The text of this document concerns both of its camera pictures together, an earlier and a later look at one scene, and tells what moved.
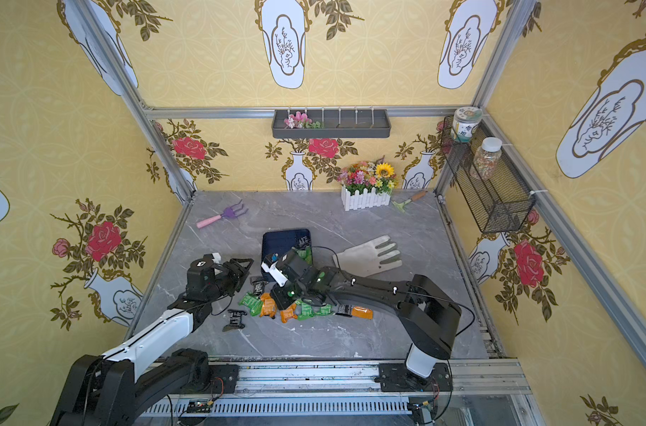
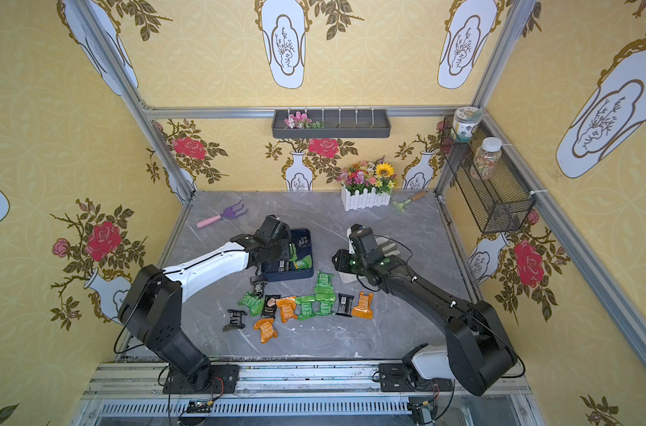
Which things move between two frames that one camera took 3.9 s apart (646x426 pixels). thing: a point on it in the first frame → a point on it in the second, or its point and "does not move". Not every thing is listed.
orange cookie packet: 269,305 → 266,328
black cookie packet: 344,310 does not move
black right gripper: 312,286 → 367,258
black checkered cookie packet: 235,319 does not move
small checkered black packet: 258,283 does not move
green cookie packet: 254,303 does not move
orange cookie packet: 362,312 does not move
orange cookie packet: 287,313 does not move
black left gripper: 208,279 → 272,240
